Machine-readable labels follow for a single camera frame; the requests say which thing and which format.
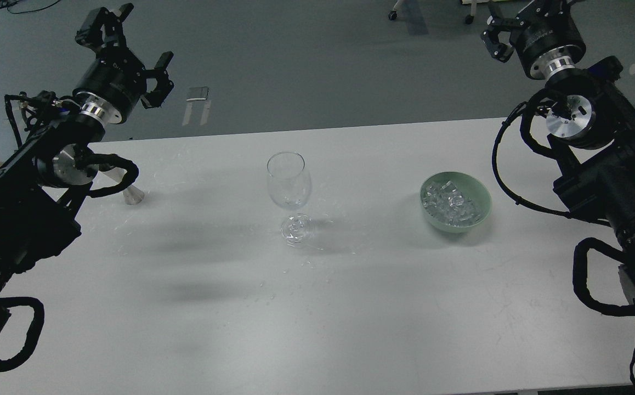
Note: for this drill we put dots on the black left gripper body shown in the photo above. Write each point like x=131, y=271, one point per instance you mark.
x=116, y=77

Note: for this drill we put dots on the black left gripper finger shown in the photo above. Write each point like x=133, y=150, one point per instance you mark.
x=102, y=29
x=163, y=85

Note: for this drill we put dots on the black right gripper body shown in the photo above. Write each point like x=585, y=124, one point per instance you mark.
x=544, y=37

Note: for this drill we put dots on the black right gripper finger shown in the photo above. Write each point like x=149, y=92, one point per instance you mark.
x=495, y=25
x=546, y=9

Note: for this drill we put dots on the steel cocktail jigger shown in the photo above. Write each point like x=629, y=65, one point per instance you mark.
x=132, y=195

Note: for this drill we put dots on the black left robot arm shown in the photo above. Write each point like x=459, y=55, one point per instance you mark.
x=53, y=171

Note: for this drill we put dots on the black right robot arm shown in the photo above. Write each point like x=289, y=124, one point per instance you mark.
x=584, y=123

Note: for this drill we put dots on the clear wine glass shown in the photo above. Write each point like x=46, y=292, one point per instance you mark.
x=289, y=187

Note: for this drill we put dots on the clear ice cubes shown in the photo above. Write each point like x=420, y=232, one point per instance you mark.
x=447, y=204

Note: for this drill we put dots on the green bowl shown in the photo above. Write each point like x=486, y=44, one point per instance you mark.
x=470, y=187

